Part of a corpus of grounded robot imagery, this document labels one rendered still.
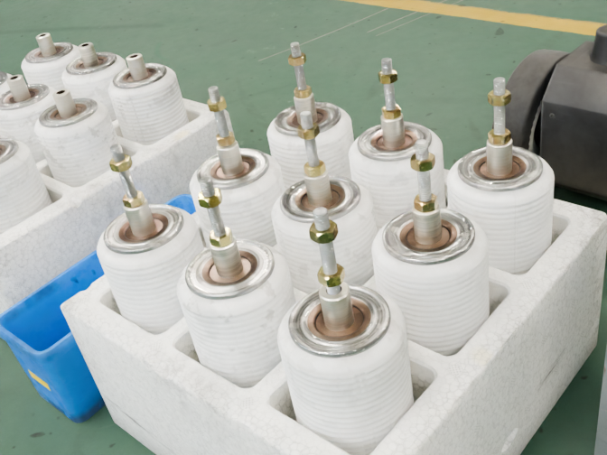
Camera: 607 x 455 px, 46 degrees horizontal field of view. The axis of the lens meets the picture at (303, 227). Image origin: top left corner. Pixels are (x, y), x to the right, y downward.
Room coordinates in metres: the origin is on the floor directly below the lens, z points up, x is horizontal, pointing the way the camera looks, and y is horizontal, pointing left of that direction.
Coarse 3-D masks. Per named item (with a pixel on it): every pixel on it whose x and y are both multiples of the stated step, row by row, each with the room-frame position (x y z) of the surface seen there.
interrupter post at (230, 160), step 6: (234, 144) 0.64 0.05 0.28; (222, 150) 0.64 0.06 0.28; (228, 150) 0.64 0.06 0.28; (234, 150) 0.64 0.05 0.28; (222, 156) 0.64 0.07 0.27; (228, 156) 0.64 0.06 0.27; (234, 156) 0.64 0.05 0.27; (240, 156) 0.65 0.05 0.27; (222, 162) 0.64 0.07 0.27; (228, 162) 0.64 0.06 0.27; (234, 162) 0.64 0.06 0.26; (240, 162) 0.64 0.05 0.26; (222, 168) 0.64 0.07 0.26; (228, 168) 0.64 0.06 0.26; (234, 168) 0.64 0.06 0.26; (240, 168) 0.64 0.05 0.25; (228, 174) 0.64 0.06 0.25; (234, 174) 0.64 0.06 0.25
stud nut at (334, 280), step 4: (320, 268) 0.40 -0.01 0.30; (340, 268) 0.39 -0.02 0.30; (320, 272) 0.39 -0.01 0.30; (340, 272) 0.39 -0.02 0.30; (344, 272) 0.39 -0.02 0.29; (320, 276) 0.39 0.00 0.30; (324, 276) 0.39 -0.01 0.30; (328, 276) 0.39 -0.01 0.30; (332, 276) 0.39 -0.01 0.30; (336, 276) 0.39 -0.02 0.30; (340, 276) 0.39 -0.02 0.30; (344, 276) 0.39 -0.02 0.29; (320, 280) 0.39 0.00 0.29; (324, 280) 0.39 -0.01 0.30; (328, 280) 0.39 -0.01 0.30; (332, 280) 0.39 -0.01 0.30; (336, 280) 0.39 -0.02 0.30; (340, 280) 0.39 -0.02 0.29; (324, 284) 0.39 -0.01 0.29; (328, 284) 0.39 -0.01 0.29; (332, 284) 0.39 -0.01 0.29; (336, 284) 0.39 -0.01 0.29
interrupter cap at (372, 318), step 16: (352, 288) 0.42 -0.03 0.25; (368, 288) 0.42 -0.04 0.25; (304, 304) 0.42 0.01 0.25; (320, 304) 0.41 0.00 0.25; (352, 304) 0.41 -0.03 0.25; (368, 304) 0.40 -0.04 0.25; (384, 304) 0.40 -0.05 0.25; (288, 320) 0.40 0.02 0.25; (304, 320) 0.40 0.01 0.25; (320, 320) 0.40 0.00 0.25; (368, 320) 0.39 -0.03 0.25; (384, 320) 0.38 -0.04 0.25; (304, 336) 0.38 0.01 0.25; (320, 336) 0.38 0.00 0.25; (336, 336) 0.38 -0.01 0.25; (352, 336) 0.37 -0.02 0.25; (368, 336) 0.37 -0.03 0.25; (320, 352) 0.36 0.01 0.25; (336, 352) 0.36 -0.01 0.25; (352, 352) 0.36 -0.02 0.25
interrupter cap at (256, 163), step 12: (216, 156) 0.68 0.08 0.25; (252, 156) 0.66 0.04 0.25; (264, 156) 0.66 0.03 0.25; (204, 168) 0.66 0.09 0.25; (216, 168) 0.66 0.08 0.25; (252, 168) 0.64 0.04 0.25; (264, 168) 0.63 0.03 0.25; (216, 180) 0.63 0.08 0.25; (228, 180) 0.62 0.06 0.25; (240, 180) 0.62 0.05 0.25; (252, 180) 0.62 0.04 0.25
